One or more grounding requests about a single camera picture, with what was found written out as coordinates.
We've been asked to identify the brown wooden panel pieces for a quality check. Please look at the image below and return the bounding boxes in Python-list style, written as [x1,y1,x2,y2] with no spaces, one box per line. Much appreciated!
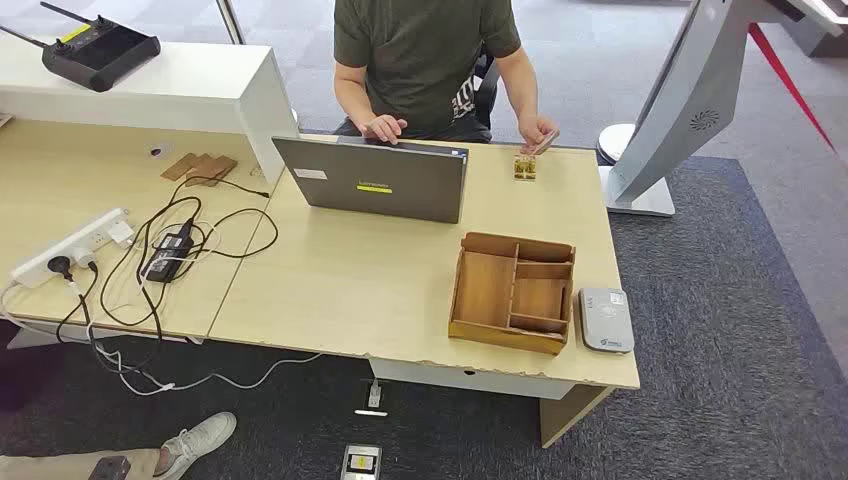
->
[160,152,238,188]

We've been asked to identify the person's left hand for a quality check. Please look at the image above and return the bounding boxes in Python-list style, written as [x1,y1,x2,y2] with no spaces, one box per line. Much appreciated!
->
[517,113,561,157]

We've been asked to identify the white cable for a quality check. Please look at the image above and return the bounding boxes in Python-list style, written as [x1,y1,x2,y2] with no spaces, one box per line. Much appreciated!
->
[0,218,324,397]

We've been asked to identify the person's right hand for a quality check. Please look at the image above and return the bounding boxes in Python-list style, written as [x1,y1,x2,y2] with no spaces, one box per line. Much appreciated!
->
[360,114,409,146]

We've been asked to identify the silver metal pole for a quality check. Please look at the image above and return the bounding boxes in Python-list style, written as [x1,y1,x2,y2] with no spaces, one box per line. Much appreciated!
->
[215,0,246,46]

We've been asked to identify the black left wrist bracket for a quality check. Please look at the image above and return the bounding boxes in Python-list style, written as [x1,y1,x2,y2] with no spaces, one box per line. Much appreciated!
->
[87,455,132,480]

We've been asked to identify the black remote controller with antennas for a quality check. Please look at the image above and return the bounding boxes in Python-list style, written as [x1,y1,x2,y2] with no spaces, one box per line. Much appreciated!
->
[0,1,162,93]

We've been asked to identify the white charger plug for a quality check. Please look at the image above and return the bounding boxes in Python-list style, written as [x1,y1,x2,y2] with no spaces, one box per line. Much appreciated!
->
[105,220,137,250]

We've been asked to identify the white power strip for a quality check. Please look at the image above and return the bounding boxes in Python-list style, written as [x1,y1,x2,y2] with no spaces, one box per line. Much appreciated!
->
[9,207,137,289]

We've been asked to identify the white plug with cord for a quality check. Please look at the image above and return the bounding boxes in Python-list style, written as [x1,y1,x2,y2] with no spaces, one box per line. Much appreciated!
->
[354,378,390,419]

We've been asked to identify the wooden organizer box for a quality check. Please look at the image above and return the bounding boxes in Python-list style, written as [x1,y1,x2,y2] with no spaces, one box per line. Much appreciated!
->
[447,231,577,357]

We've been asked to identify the grey laptop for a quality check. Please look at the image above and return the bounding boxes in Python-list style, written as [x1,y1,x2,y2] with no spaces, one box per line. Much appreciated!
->
[272,135,470,225]

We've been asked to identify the white raised counter shelf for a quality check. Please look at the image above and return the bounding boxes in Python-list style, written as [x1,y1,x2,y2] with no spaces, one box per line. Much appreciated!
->
[0,31,301,190]

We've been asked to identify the standing person's leg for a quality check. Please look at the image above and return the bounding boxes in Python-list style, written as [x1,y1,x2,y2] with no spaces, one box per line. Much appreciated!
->
[0,448,164,480]

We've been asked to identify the white sneaker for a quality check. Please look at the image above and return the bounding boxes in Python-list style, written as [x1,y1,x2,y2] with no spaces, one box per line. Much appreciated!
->
[153,411,238,480]

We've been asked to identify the black adapter cable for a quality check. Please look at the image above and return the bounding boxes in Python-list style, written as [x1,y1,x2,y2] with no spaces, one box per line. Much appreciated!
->
[99,175,280,329]

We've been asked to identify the person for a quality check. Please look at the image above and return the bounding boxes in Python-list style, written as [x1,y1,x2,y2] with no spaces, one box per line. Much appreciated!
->
[333,0,523,144]

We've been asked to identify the grey card reader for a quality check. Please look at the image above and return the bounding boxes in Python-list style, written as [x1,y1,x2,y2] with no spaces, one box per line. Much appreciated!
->
[578,287,636,355]

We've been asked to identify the black power adapter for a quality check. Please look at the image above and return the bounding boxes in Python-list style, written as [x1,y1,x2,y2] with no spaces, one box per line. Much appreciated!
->
[140,221,195,285]

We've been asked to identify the black office chair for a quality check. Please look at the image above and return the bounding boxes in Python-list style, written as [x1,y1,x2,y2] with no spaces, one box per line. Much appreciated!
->
[473,46,499,130]

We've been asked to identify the black plug cable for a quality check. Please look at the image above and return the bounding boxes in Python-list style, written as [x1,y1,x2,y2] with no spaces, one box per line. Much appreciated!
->
[56,261,167,374]

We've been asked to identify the metal floor socket box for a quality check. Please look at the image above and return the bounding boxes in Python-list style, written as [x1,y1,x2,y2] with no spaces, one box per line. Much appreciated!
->
[339,443,384,480]

